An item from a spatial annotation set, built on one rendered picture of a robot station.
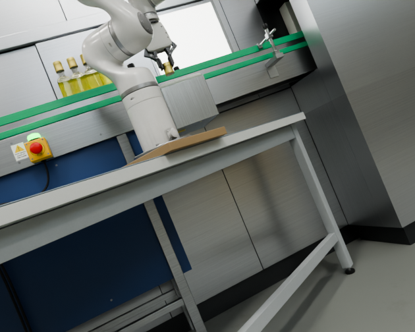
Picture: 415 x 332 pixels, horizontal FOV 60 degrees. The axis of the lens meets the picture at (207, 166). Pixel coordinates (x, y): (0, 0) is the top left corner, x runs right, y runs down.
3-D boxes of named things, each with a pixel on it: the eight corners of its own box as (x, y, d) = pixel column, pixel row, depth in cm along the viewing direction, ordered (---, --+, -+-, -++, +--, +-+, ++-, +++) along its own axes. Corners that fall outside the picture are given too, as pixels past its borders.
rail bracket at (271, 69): (276, 77, 172) (259, 34, 173) (294, 63, 156) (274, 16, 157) (269, 80, 171) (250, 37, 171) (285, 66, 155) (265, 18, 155)
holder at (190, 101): (201, 130, 157) (188, 97, 157) (219, 113, 131) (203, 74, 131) (165, 143, 152) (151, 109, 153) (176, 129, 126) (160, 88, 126)
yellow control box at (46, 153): (55, 159, 131) (47, 139, 131) (51, 155, 124) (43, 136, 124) (35, 165, 129) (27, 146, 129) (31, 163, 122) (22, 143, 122)
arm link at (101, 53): (146, 83, 101) (114, 6, 101) (97, 110, 108) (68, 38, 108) (166, 86, 112) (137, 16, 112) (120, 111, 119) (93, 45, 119)
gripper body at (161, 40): (160, 24, 140) (171, 51, 140) (136, 31, 138) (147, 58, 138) (163, 14, 133) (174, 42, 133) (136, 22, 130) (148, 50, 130)
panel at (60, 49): (234, 60, 189) (210, 1, 189) (236, 58, 186) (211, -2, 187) (64, 114, 163) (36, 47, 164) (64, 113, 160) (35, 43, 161)
